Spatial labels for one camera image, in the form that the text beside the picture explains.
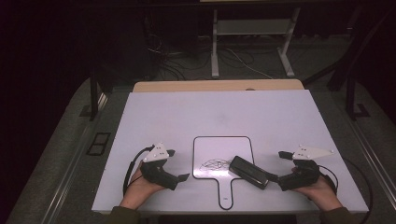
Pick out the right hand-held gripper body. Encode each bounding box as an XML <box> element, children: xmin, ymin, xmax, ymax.
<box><xmin>277</xmin><ymin>144</ymin><xmax>335</xmax><ymax>192</ymax></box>

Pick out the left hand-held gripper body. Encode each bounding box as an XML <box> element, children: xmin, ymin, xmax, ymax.
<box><xmin>139</xmin><ymin>142</ymin><xmax>180</xmax><ymax>191</ymax></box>

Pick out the black whiteboard eraser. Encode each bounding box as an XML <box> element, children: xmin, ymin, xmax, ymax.
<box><xmin>228</xmin><ymin>155</ymin><xmax>271</xmax><ymax>190</ymax></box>

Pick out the white paddle-shaped whiteboard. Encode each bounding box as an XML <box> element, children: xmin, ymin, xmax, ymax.
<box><xmin>191</xmin><ymin>134</ymin><xmax>255</xmax><ymax>211</ymax></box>

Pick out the person's left hand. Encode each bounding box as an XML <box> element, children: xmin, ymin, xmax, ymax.
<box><xmin>120</xmin><ymin>161</ymin><xmax>166</xmax><ymax>210</ymax></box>

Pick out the person's right hand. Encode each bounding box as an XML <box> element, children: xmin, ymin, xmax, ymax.
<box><xmin>292</xmin><ymin>176</ymin><xmax>344</xmax><ymax>212</ymax></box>

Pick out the wooden table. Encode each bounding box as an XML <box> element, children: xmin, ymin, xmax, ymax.
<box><xmin>133</xmin><ymin>78</ymin><xmax>305</xmax><ymax>93</ymax></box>

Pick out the black metal stand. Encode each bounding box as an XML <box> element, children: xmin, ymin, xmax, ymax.
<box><xmin>79</xmin><ymin>69</ymin><xmax>104</xmax><ymax>122</ymax></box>
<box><xmin>345</xmin><ymin>76</ymin><xmax>372</xmax><ymax>121</ymax></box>

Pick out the white metal stand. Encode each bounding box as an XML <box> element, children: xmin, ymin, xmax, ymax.
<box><xmin>210</xmin><ymin>7</ymin><xmax>302</xmax><ymax>79</ymax></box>

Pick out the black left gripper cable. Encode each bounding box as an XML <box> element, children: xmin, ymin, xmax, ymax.
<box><xmin>122</xmin><ymin>145</ymin><xmax>156</xmax><ymax>198</ymax></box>

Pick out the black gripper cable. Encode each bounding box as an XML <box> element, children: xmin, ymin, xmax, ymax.
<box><xmin>122</xmin><ymin>145</ymin><xmax>156</xmax><ymax>198</ymax></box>
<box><xmin>318</xmin><ymin>157</ymin><xmax>374</xmax><ymax>224</ymax></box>

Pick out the black rectangular floor frame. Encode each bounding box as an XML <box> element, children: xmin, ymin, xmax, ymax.
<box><xmin>86</xmin><ymin>132</ymin><xmax>112</xmax><ymax>157</ymax></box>

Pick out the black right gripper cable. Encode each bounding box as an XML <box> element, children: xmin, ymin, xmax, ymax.
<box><xmin>318</xmin><ymin>157</ymin><xmax>374</xmax><ymax>224</ymax></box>

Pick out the bundle of black floor cables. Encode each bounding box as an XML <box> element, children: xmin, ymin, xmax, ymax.
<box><xmin>145</xmin><ymin>31</ymin><xmax>213</xmax><ymax>81</ymax></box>

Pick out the white floor cable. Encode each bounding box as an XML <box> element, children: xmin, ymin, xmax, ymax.
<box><xmin>223</xmin><ymin>46</ymin><xmax>275</xmax><ymax>80</ymax></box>

